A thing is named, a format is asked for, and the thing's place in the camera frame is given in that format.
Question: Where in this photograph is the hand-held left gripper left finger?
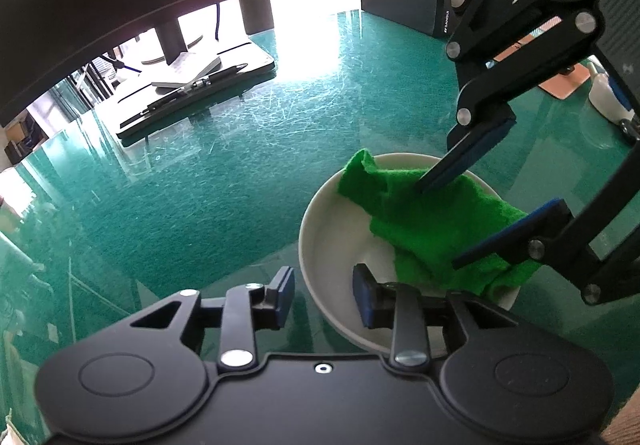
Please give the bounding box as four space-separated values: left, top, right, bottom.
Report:
130 266 297 372

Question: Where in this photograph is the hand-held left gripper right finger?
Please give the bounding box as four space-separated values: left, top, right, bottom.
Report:
351 263 519 372

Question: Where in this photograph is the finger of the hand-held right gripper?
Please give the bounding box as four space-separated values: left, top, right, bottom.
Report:
451 198 640 307
414 0 608 193

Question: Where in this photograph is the white ceramic bowl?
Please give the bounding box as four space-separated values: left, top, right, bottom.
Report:
298 152 523 360

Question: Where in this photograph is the bright green cleaning cloth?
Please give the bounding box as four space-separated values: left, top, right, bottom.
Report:
337 148 543 298

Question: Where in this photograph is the brown mouse pad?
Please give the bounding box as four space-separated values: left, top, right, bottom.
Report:
492 18 591 101

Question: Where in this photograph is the black pen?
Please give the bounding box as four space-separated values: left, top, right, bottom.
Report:
146 64 249 110

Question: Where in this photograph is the black drawing tablet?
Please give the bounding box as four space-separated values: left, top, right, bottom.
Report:
116 36 277 140

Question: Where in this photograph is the white notebook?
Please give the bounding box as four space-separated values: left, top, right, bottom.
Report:
151 52 222 88

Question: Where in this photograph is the monitor stand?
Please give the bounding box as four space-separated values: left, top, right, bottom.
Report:
157 0 273 68

